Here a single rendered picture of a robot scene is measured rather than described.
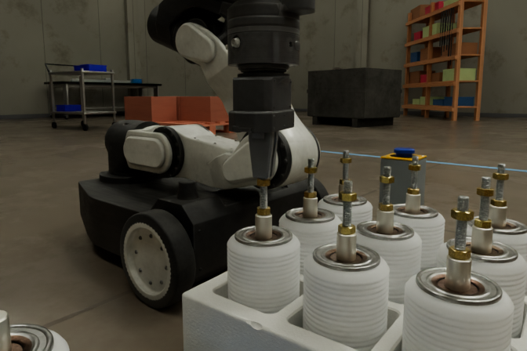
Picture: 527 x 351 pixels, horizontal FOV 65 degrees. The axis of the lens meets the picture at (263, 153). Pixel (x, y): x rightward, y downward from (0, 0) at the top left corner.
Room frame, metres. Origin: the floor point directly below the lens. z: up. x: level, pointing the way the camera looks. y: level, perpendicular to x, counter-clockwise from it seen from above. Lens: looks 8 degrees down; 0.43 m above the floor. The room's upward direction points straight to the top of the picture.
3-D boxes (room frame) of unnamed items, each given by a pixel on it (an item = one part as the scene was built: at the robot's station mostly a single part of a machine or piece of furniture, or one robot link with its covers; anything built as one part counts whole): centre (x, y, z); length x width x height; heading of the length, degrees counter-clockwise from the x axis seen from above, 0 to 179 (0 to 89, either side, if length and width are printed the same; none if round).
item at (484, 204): (0.47, -0.26, 0.30); 0.01 x 0.01 x 0.08
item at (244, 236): (0.52, 0.00, 0.25); 0.08 x 0.08 x 0.01
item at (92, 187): (1.18, 0.24, 0.19); 0.64 x 0.52 x 0.33; 51
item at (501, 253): (0.47, -0.26, 0.25); 0.08 x 0.08 x 0.01
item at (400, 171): (0.82, -0.28, 0.16); 0.07 x 0.07 x 0.31; 53
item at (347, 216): (0.45, -0.09, 0.30); 0.01 x 0.01 x 0.08
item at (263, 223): (0.52, 0.00, 0.26); 0.02 x 0.02 x 0.03
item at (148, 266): (0.82, 0.22, 0.10); 0.20 x 0.05 x 0.20; 51
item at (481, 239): (0.47, -0.26, 0.26); 0.02 x 0.02 x 0.03
